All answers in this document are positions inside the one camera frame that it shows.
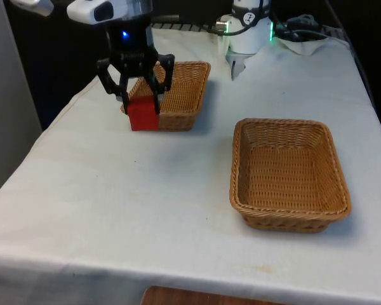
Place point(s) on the red cube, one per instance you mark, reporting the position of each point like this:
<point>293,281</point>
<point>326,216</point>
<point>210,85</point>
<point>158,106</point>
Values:
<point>143,116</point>

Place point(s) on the brown wicker basket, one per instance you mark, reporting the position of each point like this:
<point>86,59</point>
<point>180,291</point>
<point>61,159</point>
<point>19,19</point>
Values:
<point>289,178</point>
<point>184,92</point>

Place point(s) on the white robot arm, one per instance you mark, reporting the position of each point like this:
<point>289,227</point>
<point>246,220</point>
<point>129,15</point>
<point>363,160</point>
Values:
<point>248,35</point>

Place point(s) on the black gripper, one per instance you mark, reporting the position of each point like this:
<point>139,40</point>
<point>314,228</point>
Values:
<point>130,47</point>

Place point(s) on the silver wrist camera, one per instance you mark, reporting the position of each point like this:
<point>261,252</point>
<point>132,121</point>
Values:
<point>88,10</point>

